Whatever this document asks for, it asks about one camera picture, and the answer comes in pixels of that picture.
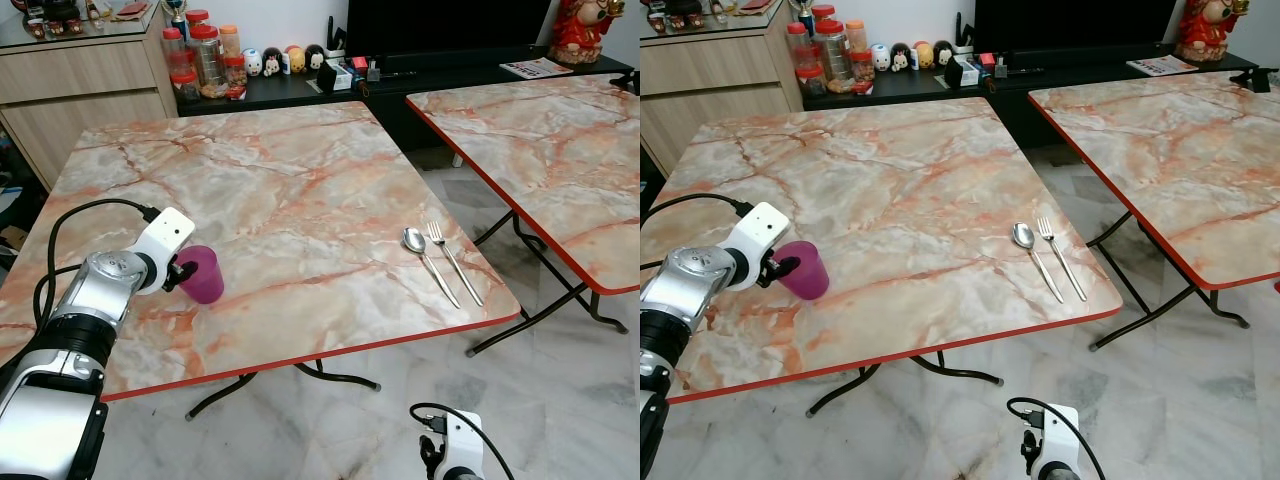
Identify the purple plastic cup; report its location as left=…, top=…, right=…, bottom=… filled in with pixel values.
left=178, top=245, right=225, bottom=305
left=775, top=240, right=830, bottom=300

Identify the marble folding table red edge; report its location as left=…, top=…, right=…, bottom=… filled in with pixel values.
left=405, top=72, right=641, bottom=359
left=640, top=97, right=1124, bottom=418
left=1028, top=68, right=1280, bottom=353
left=0, top=100, right=523, bottom=421

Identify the light wooden cabinet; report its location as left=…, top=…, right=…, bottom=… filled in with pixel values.
left=640, top=10, right=807, bottom=177
left=0, top=15, right=182, bottom=191

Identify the silver metal fork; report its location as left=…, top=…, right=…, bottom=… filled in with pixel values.
left=1037, top=217, right=1088, bottom=303
left=427, top=221, right=485, bottom=308

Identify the large red-lid snack jar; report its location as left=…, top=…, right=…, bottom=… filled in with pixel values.
left=812, top=18, right=851, bottom=93
left=190, top=24, right=227, bottom=99

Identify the tall red-lid plastic jar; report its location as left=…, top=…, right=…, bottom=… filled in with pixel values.
left=785, top=22, right=813, bottom=82
left=163, top=27, right=191, bottom=87

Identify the silver metal spoon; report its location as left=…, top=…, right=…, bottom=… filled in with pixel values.
left=401, top=227, right=462, bottom=310
left=1011, top=222, right=1066, bottom=305

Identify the black TV console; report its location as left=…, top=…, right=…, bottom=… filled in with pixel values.
left=175, top=55, right=637, bottom=153
left=800, top=50, right=1259, bottom=147

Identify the red laughing figure statue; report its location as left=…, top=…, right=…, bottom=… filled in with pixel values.
left=548, top=0, right=617, bottom=66
left=1175, top=0, right=1247, bottom=63

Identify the printed magazine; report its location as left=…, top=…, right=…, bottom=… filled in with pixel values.
left=500, top=58, right=574, bottom=81
left=1127, top=55, right=1199, bottom=77

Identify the black television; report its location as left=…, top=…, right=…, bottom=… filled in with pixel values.
left=345, top=0, right=554, bottom=59
left=973, top=0, right=1179, bottom=53

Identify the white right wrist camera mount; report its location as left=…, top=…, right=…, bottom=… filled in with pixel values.
left=1030, top=404, right=1082, bottom=480
left=432, top=410, right=487, bottom=480

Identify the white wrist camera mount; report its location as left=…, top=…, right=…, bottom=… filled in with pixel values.
left=130, top=207, right=197, bottom=287
left=722, top=202, right=792, bottom=286
left=1030, top=404, right=1082, bottom=480
left=432, top=410, right=487, bottom=480

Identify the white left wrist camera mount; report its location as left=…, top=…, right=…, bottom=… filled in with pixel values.
left=130, top=207, right=197, bottom=287
left=722, top=202, right=792, bottom=286

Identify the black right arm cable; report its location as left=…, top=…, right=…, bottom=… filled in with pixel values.
left=410, top=402, right=517, bottom=480
left=1006, top=397, right=1107, bottom=480

